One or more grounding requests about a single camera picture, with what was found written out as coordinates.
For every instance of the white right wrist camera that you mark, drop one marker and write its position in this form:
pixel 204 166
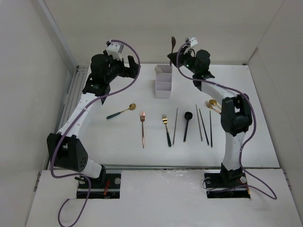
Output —
pixel 190 42

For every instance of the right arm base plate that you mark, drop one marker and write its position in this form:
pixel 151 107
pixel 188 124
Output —
pixel 219 185

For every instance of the aluminium rail frame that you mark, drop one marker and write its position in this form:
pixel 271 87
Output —
pixel 71 95

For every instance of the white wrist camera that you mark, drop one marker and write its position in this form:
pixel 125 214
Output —
pixel 114 49
pixel 190 42

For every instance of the rose gold fork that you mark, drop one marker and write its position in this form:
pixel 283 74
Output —
pixel 142 119

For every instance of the black spoon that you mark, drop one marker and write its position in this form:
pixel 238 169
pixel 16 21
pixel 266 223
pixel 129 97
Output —
pixel 188 116

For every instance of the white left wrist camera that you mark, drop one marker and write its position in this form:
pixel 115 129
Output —
pixel 114 49

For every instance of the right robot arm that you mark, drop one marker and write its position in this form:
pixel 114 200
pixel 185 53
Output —
pixel 237 116

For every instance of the white ceramic spoon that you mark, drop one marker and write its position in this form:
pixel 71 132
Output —
pixel 158 69

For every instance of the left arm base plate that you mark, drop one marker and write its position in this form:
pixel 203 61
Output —
pixel 109 189

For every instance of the brown wooden spoon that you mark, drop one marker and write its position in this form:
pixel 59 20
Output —
pixel 173 44

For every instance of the white compartment organizer box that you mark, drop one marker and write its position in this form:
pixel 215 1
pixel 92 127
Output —
pixel 163 82

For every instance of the black chopstick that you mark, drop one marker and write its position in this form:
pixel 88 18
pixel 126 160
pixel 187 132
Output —
pixel 204 128
pixel 211 131

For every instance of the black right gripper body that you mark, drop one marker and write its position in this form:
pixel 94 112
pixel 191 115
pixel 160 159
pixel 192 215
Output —
pixel 186 60

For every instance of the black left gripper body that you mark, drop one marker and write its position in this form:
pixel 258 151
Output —
pixel 117 68

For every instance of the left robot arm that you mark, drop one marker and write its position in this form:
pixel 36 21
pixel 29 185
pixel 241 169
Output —
pixel 65 147

